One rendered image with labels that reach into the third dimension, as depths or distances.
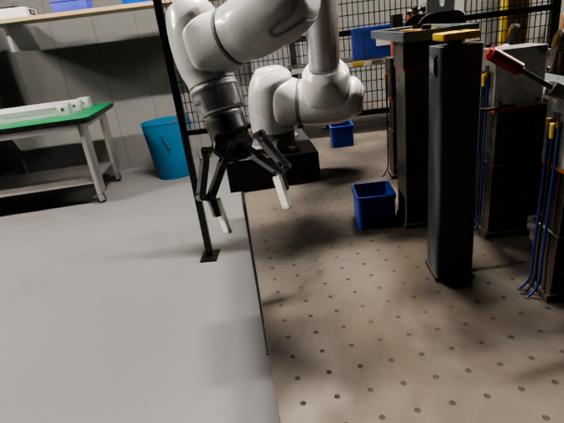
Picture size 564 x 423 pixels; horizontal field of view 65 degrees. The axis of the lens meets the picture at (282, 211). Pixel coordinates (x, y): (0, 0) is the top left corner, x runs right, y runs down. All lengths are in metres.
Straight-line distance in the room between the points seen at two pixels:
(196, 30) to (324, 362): 0.59
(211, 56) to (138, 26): 4.07
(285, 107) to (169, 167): 2.90
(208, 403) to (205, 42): 1.29
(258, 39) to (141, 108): 4.20
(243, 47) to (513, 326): 0.64
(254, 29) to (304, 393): 0.56
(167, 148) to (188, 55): 3.43
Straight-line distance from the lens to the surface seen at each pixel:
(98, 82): 4.97
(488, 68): 1.03
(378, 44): 2.15
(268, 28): 0.75
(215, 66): 0.82
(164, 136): 4.21
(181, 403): 1.77
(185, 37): 0.83
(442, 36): 0.81
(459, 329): 0.82
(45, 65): 5.10
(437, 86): 0.82
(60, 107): 4.24
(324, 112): 1.49
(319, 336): 0.80
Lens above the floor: 1.20
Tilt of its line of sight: 22 degrees down
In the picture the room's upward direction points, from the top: 7 degrees counter-clockwise
